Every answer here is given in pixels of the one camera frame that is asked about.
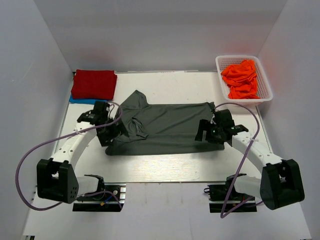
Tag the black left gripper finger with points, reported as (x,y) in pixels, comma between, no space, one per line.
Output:
(106,137)
(121,128)

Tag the white plastic basket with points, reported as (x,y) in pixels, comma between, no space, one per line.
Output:
(263,90)

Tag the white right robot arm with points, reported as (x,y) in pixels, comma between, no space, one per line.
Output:
(280,183)

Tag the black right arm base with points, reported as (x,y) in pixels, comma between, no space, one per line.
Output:
(217,192)

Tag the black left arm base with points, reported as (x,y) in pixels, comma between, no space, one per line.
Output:
(111,201)

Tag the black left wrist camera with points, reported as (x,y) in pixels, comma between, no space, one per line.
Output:
(101,108)

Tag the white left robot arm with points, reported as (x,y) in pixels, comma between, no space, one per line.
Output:
(56,178)

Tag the orange t-shirt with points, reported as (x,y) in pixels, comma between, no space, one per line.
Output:
(241,80)

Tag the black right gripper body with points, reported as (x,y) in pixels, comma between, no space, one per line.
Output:
(215,130)

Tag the dark grey t-shirt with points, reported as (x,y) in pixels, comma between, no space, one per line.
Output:
(161,129)

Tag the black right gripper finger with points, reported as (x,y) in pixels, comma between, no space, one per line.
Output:
(204,126)
(216,140)

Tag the folded blue t-shirt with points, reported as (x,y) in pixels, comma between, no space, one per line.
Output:
(85,101)

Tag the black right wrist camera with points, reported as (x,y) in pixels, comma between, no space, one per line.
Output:
(223,118)

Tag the folded red t-shirt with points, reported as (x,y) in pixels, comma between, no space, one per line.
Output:
(94,84)

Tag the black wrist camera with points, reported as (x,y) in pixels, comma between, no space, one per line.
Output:
(223,118)
(101,108)

